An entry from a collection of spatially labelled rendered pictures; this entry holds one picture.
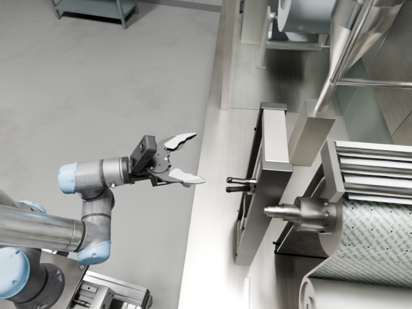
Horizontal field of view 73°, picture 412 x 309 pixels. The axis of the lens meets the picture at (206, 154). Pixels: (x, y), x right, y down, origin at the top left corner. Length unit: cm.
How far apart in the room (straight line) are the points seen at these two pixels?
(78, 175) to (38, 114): 226
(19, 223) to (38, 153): 198
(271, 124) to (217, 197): 56
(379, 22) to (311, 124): 36
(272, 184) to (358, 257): 18
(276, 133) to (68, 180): 49
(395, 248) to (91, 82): 291
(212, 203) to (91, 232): 45
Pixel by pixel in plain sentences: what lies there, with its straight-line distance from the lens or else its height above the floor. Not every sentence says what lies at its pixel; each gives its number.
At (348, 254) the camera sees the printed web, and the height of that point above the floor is 135.
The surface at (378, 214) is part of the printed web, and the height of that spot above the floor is 141.
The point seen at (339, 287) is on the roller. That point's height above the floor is 122.
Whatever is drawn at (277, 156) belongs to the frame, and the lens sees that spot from 49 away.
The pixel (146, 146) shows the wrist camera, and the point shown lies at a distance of 64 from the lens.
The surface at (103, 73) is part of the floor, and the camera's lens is 320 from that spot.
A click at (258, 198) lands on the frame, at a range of 55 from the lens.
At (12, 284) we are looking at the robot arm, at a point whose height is 103.
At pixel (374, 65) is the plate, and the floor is 119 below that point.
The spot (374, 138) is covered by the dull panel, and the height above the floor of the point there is 105.
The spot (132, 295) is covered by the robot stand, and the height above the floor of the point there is 23.
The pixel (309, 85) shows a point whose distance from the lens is 127.
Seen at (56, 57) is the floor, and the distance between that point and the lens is 364.
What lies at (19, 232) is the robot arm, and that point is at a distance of 70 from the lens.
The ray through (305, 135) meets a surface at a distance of 103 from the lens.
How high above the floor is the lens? 182
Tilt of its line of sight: 53 degrees down
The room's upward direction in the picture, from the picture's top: straight up
